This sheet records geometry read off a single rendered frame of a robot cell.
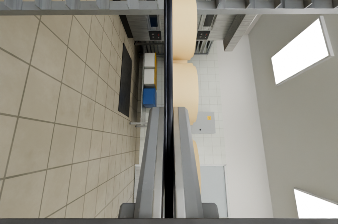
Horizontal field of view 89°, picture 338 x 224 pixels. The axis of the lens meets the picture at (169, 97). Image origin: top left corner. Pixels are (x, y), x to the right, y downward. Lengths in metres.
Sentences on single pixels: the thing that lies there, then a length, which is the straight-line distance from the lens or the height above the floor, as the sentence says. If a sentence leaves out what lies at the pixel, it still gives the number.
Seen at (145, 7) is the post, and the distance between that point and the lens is 0.60.
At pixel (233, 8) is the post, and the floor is 1.00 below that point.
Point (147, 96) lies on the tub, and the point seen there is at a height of 0.32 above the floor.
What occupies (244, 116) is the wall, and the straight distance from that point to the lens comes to 4.63.
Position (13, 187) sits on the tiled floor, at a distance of 1.28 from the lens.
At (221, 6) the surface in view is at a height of 0.96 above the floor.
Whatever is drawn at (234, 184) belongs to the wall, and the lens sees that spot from 4.53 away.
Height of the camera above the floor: 0.80
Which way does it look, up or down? level
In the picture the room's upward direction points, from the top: 90 degrees clockwise
